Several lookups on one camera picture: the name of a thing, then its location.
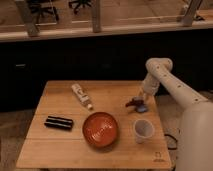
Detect black office chair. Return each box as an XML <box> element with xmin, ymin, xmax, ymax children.
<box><xmin>26</xmin><ymin>0</ymin><xmax>59</xmax><ymax>21</ymax></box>

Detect white tube bottle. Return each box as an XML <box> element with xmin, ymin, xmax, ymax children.
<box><xmin>71</xmin><ymin>84</ymin><xmax>93</xmax><ymax>110</ymax></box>

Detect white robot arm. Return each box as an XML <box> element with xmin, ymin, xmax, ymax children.
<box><xmin>142</xmin><ymin>58</ymin><xmax>213</xmax><ymax>171</ymax></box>

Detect black cable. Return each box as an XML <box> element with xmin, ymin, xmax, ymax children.
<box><xmin>163</xmin><ymin>133</ymin><xmax>179</xmax><ymax>151</ymax></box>

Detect black rectangular case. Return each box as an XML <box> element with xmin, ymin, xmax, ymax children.
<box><xmin>44</xmin><ymin>116</ymin><xmax>74</xmax><ymax>130</ymax></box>

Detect wooden table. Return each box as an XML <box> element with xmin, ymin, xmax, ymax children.
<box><xmin>17</xmin><ymin>81</ymin><xmax>171</xmax><ymax>169</ymax></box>

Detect blue sponge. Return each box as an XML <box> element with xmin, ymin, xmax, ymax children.
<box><xmin>136</xmin><ymin>105</ymin><xmax>148</xmax><ymax>113</ymax></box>

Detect black office chair base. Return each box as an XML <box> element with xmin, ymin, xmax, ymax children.
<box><xmin>68</xmin><ymin>0</ymin><xmax>91</xmax><ymax>14</ymax></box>

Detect red bowl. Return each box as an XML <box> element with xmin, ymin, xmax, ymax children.
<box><xmin>82</xmin><ymin>112</ymin><xmax>119</xmax><ymax>148</ymax></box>

